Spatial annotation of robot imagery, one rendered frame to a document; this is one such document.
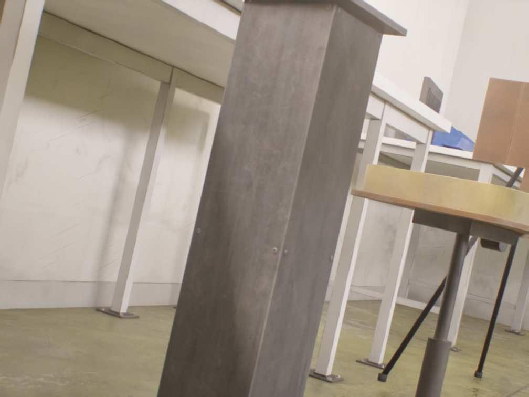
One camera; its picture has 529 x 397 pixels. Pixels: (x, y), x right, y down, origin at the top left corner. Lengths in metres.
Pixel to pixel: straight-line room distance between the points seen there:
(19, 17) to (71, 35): 1.34
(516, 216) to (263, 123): 0.54
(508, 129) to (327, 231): 0.77
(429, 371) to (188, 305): 0.61
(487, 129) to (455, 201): 0.50
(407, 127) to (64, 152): 1.13
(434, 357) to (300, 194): 0.60
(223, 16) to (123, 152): 1.43
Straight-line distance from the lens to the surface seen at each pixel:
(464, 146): 5.86
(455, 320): 4.42
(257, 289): 1.50
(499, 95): 2.26
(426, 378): 1.97
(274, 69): 1.54
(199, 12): 1.85
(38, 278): 3.06
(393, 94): 2.79
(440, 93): 5.58
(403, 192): 1.85
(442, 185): 1.81
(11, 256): 2.94
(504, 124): 2.25
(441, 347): 1.96
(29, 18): 1.45
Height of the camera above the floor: 0.51
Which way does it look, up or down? level
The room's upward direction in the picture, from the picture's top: 12 degrees clockwise
